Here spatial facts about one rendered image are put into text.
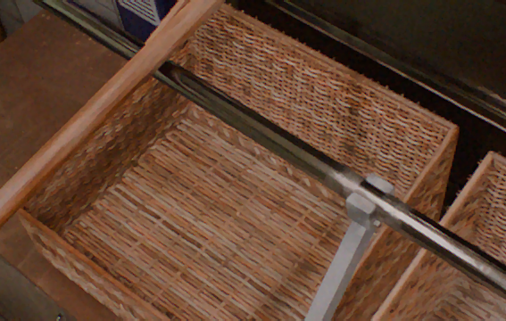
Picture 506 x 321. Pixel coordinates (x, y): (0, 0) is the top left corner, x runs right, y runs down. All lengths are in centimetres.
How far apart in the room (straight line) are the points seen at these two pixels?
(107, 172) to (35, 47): 43
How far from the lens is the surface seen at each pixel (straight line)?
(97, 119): 116
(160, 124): 188
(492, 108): 143
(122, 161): 186
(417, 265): 146
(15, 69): 214
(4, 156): 200
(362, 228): 110
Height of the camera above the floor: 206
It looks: 53 degrees down
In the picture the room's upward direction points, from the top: 12 degrees counter-clockwise
